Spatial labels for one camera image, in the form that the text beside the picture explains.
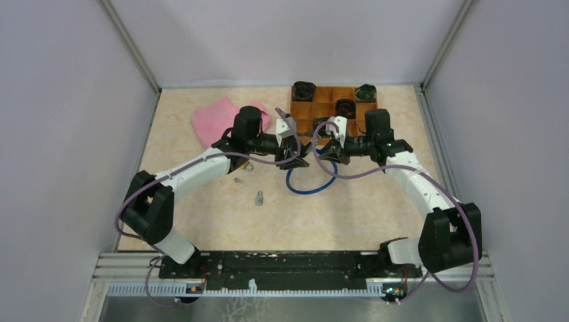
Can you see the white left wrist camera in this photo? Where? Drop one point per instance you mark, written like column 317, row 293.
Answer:
column 285, row 128

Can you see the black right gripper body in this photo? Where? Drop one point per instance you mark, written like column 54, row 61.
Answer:
column 355, row 145

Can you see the pink cloth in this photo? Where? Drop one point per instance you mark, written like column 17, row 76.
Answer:
column 210, row 122

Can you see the wooden compartment tray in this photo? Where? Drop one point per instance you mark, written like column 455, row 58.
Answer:
column 323, row 105

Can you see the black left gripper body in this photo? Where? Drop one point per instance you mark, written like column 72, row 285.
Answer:
column 280, row 155

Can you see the grey combination lock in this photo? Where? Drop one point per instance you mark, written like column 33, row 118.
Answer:
column 259, row 198

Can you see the brass padlock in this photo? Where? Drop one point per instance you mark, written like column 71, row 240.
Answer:
column 248, row 166

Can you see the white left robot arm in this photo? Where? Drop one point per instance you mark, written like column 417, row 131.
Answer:
column 148, row 208

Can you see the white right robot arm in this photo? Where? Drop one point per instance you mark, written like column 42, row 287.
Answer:
column 451, row 233

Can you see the grey slotted cable duct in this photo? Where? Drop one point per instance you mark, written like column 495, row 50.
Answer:
column 372, row 288

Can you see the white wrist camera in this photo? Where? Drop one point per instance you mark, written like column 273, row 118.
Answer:
column 285, row 128
column 336, row 128

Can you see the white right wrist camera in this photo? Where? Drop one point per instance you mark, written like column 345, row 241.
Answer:
column 336, row 128

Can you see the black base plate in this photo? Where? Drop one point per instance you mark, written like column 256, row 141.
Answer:
column 287, row 270

